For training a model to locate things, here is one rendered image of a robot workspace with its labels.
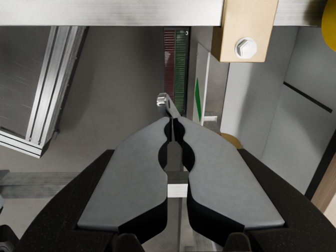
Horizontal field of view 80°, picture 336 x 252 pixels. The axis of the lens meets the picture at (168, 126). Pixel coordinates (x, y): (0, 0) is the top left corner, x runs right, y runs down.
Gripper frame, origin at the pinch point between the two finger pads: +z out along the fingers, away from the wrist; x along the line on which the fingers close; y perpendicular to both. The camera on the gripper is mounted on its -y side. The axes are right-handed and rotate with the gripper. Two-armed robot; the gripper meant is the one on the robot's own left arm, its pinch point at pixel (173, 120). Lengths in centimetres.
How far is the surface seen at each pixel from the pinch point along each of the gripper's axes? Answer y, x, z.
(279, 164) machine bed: 26.9, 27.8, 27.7
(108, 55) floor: 13, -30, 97
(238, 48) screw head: -2.8, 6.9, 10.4
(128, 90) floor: 32, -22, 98
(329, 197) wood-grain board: 16.4, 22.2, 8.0
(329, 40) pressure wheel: -3.7, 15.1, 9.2
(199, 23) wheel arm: -5.0, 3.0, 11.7
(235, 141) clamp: 10.2, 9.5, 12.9
